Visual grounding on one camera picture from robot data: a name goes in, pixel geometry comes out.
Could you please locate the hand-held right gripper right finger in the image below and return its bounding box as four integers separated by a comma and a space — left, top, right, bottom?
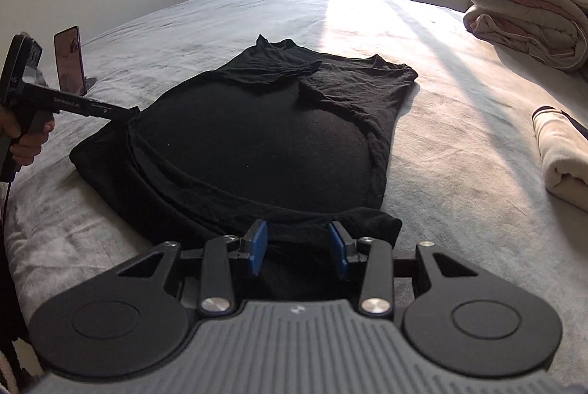
327, 220, 484, 318

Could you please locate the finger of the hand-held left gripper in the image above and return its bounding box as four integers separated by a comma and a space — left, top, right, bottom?
86, 99, 141, 125

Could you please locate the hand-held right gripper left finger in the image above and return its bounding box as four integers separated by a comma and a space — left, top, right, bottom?
115, 219, 270, 318

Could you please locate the black garment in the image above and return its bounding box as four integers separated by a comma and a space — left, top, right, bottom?
69, 34, 419, 301

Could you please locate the person's left hand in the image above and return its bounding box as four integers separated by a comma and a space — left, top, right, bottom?
0, 109, 57, 168

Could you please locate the smartphone with black stand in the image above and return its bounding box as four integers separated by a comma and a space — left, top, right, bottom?
53, 25, 97, 97

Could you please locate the person's dark clothing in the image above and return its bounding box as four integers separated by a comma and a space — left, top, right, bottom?
0, 210, 36, 394

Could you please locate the folded beige garment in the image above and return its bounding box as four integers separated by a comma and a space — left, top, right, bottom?
531, 105, 588, 214

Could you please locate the folded beige pink quilt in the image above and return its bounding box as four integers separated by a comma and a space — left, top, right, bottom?
462, 0, 588, 71

